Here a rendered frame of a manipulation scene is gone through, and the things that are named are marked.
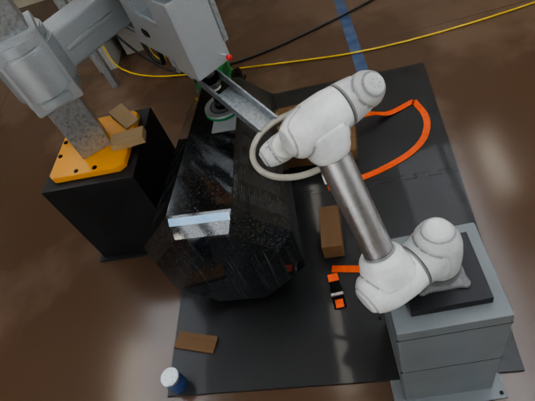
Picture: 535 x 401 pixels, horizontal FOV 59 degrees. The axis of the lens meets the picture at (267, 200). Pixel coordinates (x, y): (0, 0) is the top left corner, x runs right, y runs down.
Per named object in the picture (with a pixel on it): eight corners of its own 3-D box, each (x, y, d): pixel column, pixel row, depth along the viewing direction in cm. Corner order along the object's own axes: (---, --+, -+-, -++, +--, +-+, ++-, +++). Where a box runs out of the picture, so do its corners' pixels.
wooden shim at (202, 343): (174, 348, 273) (173, 347, 271) (180, 332, 278) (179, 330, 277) (213, 354, 264) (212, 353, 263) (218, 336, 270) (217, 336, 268)
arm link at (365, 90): (355, 71, 142) (318, 94, 140) (379, 50, 124) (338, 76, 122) (378, 107, 143) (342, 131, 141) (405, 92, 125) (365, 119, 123)
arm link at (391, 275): (438, 293, 155) (385, 332, 151) (407, 272, 169) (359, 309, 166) (349, 83, 122) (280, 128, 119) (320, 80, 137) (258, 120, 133)
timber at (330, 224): (345, 255, 280) (341, 245, 271) (325, 258, 283) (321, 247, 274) (340, 216, 299) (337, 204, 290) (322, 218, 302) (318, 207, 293)
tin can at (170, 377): (187, 373, 261) (177, 365, 251) (187, 391, 254) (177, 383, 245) (170, 377, 262) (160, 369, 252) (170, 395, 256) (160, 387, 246)
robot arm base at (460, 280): (451, 235, 178) (452, 227, 174) (471, 287, 164) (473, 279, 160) (403, 245, 181) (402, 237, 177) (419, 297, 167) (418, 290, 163)
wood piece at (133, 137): (114, 152, 275) (109, 146, 271) (115, 140, 282) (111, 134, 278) (146, 142, 272) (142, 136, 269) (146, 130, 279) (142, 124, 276)
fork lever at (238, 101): (170, 69, 260) (168, 63, 256) (197, 50, 266) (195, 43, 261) (255, 141, 235) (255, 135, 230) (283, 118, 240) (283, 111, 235)
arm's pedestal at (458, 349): (470, 299, 246) (482, 208, 186) (508, 398, 214) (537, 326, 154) (374, 316, 254) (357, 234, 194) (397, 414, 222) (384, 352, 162)
